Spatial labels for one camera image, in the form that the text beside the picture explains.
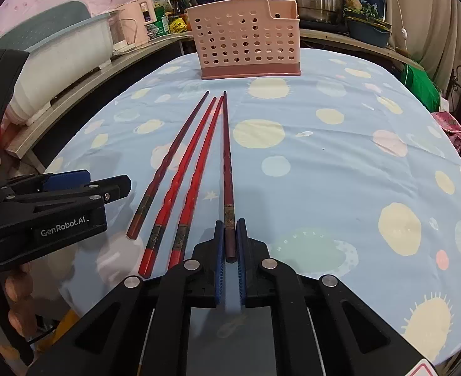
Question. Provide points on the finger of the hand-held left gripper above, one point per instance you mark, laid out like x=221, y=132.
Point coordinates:
x=67, y=179
x=77, y=192

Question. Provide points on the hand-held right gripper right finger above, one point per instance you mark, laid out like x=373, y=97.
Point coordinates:
x=241, y=266

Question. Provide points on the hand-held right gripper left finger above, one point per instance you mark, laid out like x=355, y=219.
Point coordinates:
x=218, y=266

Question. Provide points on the red chopstick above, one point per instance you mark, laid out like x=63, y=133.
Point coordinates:
x=181, y=239
x=149, y=260

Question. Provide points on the pink perforated utensil basket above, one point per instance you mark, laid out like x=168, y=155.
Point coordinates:
x=230, y=13

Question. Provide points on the person's left hand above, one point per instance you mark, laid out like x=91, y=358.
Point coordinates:
x=17, y=286

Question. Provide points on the white plastic tub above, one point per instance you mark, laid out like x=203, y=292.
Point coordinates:
x=66, y=58

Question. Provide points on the teal plastic lid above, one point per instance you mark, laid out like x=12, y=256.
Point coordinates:
x=54, y=13

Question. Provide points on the pink electric kettle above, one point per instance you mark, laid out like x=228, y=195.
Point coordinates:
x=130, y=23

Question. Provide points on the green carton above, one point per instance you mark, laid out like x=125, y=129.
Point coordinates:
x=160, y=23

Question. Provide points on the yellow bag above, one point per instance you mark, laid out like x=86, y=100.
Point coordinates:
x=177, y=25

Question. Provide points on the green bag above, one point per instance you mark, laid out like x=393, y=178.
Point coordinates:
x=422, y=86

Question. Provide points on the dark blue planter tray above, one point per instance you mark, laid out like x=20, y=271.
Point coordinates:
x=367, y=35

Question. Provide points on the beige curtain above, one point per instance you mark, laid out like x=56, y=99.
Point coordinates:
x=422, y=8

